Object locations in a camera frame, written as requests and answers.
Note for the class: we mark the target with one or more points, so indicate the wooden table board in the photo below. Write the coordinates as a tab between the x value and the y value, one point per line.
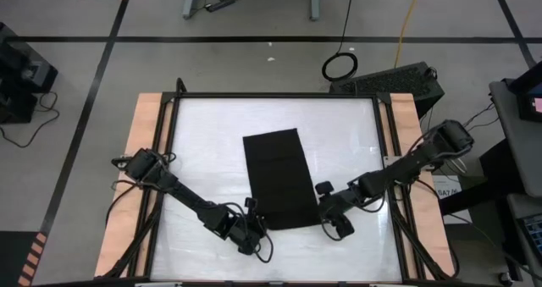
146	117

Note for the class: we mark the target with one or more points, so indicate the black metal table frame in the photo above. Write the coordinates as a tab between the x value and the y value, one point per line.
275	95

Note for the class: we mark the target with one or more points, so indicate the grey desk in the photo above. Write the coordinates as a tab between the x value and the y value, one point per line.
514	143

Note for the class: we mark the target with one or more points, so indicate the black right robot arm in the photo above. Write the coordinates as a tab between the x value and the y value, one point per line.
415	160

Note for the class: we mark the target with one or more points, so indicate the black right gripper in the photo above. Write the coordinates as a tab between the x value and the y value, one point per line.
343	200

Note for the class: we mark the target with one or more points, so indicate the black power strip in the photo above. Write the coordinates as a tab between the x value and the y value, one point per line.
220	4

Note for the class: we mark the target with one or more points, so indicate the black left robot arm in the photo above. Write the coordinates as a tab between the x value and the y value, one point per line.
182	194

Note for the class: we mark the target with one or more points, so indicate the silver bracket plate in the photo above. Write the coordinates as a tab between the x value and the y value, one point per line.
390	160

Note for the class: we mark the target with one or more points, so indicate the black towel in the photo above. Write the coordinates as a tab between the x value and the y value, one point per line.
279	177

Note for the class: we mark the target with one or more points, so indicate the dark keyboard blue keys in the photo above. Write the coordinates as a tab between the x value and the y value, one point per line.
535	236

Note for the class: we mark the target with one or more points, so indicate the black computer tower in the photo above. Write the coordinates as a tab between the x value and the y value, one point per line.
394	84

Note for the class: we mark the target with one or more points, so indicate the black mat orange stripes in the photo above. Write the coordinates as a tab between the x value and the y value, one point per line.
12	257

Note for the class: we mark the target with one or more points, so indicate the grey desk leg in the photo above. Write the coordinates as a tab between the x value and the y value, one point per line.
315	1
192	1

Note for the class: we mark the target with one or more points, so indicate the black machine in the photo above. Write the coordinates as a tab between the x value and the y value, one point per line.
21	75

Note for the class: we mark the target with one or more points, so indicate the white paper label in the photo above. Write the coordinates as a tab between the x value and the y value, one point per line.
446	183

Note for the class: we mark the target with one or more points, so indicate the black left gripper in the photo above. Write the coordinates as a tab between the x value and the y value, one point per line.
241	227

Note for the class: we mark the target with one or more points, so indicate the black monitor pink screen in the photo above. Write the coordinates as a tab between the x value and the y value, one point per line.
529	92

